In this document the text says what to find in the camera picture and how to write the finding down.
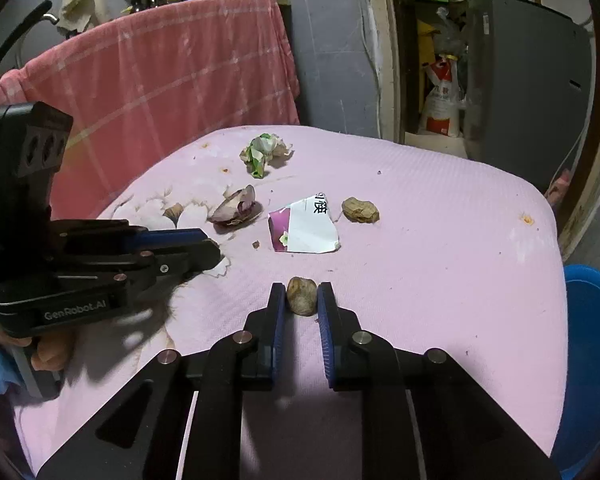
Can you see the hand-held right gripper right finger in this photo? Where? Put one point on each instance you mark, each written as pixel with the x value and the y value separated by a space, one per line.
pixel 325 345

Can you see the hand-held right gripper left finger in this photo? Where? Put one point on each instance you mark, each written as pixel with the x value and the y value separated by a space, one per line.
pixel 279 340

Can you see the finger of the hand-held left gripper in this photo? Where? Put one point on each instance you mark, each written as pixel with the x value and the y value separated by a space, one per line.
pixel 190 262
pixel 175 236

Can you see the round brown nut shell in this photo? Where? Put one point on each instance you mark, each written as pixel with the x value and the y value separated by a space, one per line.
pixel 301 296

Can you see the blue plastic bucket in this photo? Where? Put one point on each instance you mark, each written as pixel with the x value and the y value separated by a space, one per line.
pixel 590 360

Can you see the person's left hand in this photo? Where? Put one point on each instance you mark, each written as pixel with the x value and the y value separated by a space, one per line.
pixel 55 355

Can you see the white purple paper piece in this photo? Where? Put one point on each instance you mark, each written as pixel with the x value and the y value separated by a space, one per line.
pixel 305 230

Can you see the crumpled green white wrapper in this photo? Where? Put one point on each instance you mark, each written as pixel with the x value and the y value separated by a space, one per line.
pixel 260 152

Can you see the pink ribbed blanket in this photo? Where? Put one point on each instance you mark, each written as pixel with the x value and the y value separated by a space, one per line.
pixel 430 260

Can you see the whole peanut shell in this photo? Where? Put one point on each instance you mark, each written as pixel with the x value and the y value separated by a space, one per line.
pixel 360 210

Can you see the pink checked cloth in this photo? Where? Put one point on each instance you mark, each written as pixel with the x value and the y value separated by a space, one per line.
pixel 180 85

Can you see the hanging cream cloth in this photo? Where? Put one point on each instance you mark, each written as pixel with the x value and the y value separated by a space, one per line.
pixel 80 0

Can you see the white red rice sack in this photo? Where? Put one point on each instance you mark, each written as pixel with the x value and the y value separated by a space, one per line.
pixel 442 110

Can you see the yellow bag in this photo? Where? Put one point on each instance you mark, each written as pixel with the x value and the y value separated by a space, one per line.
pixel 425 40

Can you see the grey washing machine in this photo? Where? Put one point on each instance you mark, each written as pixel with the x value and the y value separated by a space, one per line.
pixel 520 85

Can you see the clear plastic bags bundle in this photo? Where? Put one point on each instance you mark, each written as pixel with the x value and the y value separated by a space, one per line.
pixel 452 35

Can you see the wooden door frame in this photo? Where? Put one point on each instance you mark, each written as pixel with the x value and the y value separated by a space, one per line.
pixel 382 60

